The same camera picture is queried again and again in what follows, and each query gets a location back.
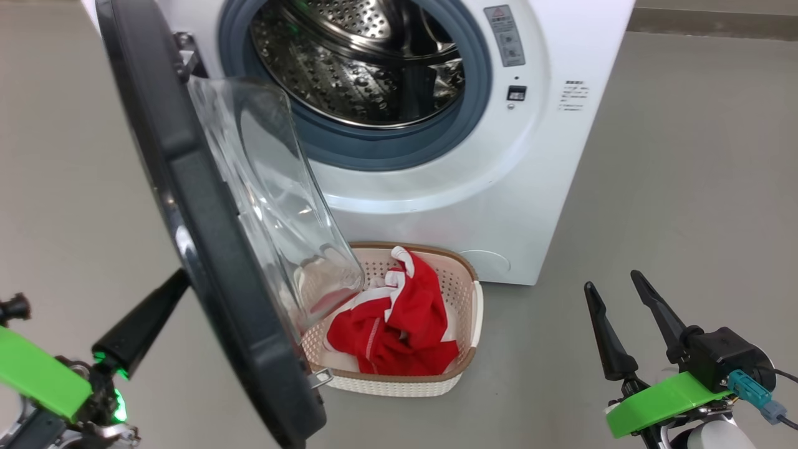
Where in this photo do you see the red and white garment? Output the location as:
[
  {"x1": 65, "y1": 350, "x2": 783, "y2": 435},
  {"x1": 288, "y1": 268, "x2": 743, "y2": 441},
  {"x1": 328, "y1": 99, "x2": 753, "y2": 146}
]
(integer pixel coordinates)
[{"x1": 325, "y1": 246, "x2": 460, "y2": 377}]

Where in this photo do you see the round white filter cover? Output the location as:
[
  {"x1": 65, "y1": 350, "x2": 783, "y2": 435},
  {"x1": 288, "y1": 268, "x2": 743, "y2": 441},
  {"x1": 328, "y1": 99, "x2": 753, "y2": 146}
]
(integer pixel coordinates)
[{"x1": 458, "y1": 249, "x2": 512, "y2": 275}]

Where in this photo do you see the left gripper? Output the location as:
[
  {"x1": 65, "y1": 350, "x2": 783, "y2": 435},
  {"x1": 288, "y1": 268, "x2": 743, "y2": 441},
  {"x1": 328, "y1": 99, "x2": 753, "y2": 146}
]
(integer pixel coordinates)
[{"x1": 0, "y1": 268, "x2": 191, "y2": 449}]

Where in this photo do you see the black round washer door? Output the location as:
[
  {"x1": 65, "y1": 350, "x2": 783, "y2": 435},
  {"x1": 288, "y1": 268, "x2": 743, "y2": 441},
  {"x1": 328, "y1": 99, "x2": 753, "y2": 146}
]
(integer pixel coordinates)
[{"x1": 95, "y1": 0, "x2": 365, "y2": 449}]

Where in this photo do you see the cream perforated laundry basket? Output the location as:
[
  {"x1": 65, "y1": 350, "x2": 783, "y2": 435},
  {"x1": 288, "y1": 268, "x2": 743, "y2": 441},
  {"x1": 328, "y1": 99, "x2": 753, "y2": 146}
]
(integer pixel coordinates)
[{"x1": 301, "y1": 241, "x2": 484, "y2": 398}]

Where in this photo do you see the teal cable connector plug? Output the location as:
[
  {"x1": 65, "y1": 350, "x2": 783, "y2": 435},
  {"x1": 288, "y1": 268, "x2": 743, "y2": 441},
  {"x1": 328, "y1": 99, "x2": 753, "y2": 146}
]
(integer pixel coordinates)
[{"x1": 728, "y1": 369, "x2": 787, "y2": 426}]

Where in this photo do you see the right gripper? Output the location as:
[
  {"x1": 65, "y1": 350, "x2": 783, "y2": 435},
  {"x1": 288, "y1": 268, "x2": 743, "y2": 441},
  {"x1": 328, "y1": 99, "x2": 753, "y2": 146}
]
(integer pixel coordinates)
[{"x1": 584, "y1": 269, "x2": 777, "y2": 449}]

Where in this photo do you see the stainless steel washer drum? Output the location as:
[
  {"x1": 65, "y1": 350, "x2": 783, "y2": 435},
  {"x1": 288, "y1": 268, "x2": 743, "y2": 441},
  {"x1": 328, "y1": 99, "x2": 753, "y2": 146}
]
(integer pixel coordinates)
[{"x1": 249, "y1": 0, "x2": 467, "y2": 128}]

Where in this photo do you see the grey wall baseboard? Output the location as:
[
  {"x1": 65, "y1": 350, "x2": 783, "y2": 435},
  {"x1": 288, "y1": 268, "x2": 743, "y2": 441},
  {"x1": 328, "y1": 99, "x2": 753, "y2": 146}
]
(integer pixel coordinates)
[{"x1": 627, "y1": 6, "x2": 798, "y2": 42}]

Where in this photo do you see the metal door hinge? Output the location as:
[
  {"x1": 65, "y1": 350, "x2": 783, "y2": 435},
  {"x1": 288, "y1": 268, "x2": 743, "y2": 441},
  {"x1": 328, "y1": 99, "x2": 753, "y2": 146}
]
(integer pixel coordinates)
[{"x1": 173, "y1": 31, "x2": 203, "y2": 79}]

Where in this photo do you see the grey warning label sticker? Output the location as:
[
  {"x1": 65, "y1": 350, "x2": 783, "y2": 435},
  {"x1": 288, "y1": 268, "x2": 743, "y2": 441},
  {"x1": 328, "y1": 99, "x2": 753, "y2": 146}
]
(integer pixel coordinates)
[{"x1": 484, "y1": 5, "x2": 526, "y2": 67}]

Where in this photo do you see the white front-load washing machine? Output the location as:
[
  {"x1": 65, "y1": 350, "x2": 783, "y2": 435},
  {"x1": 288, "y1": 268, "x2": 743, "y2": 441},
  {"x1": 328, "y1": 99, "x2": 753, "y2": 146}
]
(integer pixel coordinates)
[{"x1": 81, "y1": 0, "x2": 637, "y2": 286}]

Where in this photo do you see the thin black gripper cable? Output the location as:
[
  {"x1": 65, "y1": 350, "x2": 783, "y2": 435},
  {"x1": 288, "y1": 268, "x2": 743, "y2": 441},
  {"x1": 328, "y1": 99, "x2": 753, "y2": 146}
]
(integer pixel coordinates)
[{"x1": 770, "y1": 367, "x2": 798, "y2": 431}]

